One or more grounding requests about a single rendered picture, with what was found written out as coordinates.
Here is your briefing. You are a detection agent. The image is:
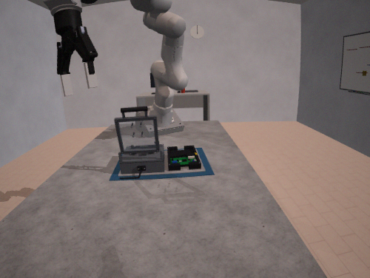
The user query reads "green circuit board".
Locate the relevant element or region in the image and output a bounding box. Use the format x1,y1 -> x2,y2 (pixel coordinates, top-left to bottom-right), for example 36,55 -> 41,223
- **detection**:
170,156 -> 197,165

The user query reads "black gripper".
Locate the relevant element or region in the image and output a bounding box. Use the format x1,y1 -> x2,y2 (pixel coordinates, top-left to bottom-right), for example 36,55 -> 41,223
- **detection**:
53,9 -> 98,97

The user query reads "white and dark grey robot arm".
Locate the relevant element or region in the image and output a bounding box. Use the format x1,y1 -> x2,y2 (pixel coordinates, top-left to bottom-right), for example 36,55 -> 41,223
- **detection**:
43,0 -> 189,127

